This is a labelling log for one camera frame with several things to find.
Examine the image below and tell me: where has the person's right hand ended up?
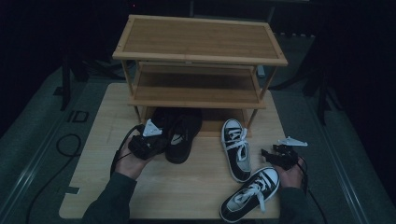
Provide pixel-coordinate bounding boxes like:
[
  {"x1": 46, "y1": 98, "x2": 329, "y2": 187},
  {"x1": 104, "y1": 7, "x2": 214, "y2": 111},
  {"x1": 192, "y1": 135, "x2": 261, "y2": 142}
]
[{"x1": 275, "y1": 156, "x2": 307, "y2": 189}]

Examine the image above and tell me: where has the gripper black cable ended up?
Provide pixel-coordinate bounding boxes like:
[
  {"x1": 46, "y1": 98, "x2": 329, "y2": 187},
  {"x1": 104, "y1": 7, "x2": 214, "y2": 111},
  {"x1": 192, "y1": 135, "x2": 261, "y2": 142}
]
[
  {"x1": 295, "y1": 155, "x2": 329, "y2": 224},
  {"x1": 109, "y1": 124, "x2": 146, "y2": 179}
]

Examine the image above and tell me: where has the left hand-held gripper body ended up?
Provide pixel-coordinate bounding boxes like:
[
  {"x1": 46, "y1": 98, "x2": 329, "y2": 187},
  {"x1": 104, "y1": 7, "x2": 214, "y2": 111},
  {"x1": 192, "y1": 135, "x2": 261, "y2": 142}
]
[{"x1": 128, "y1": 119, "x2": 163, "y2": 161}]

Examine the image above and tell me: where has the person's left hand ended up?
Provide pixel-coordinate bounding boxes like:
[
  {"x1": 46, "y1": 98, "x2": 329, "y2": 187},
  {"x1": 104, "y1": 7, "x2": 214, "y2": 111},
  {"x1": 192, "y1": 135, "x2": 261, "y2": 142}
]
[{"x1": 114, "y1": 143, "x2": 157, "y2": 181}]

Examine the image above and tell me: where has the wooden shoe rack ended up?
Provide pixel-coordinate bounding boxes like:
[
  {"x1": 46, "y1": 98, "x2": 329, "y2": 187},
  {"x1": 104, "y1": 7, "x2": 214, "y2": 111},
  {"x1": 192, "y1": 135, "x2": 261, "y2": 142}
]
[{"x1": 111, "y1": 13, "x2": 289, "y2": 138}]

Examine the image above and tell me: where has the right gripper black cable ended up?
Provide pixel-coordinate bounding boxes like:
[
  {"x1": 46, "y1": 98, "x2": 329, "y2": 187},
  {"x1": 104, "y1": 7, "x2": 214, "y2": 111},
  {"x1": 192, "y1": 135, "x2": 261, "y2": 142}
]
[{"x1": 295, "y1": 155, "x2": 329, "y2": 224}]

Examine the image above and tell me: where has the dark metal stand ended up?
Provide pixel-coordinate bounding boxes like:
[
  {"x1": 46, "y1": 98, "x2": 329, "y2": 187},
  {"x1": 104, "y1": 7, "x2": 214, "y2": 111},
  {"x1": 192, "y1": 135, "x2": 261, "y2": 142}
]
[
  {"x1": 270, "y1": 66, "x2": 344, "y2": 126},
  {"x1": 59, "y1": 50, "x2": 125, "y2": 112}
]

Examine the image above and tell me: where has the black floor cable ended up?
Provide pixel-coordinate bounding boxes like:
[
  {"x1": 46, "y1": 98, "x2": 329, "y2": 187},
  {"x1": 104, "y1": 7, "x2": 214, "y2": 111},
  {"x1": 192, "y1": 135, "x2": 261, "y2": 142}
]
[{"x1": 25, "y1": 133, "x2": 82, "y2": 224}]

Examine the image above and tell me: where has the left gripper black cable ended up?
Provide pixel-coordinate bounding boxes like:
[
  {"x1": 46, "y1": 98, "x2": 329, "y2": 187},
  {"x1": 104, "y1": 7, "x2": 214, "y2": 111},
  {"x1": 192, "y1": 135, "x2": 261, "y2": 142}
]
[{"x1": 109, "y1": 124, "x2": 146, "y2": 179}]

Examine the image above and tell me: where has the black white lace-up sneaker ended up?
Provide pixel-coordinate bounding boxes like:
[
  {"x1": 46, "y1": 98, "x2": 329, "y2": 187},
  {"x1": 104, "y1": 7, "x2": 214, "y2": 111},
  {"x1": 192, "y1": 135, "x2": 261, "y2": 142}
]
[
  {"x1": 219, "y1": 166, "x2": 281, "y2": 224},
  {"x1": 220, "y1": 118, "x2": 253, "y2": 184}
]

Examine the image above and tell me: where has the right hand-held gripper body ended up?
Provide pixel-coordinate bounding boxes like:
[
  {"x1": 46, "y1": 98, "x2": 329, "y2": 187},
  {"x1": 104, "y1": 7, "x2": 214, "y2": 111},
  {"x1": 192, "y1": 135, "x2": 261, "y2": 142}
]
[{"x1": 272, "y1": 135, "x2": 309, "y2": 168}]

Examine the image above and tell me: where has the black shoe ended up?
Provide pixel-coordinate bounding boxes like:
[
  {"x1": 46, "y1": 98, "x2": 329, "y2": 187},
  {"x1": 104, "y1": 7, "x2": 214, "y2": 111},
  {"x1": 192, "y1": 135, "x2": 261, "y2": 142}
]
[
  {"x1": 150, "y1": 106, "x2": 180, "y2": 138},
  {"x1": 164, "y1": 112, "x2": 204, "y2": 165}
]

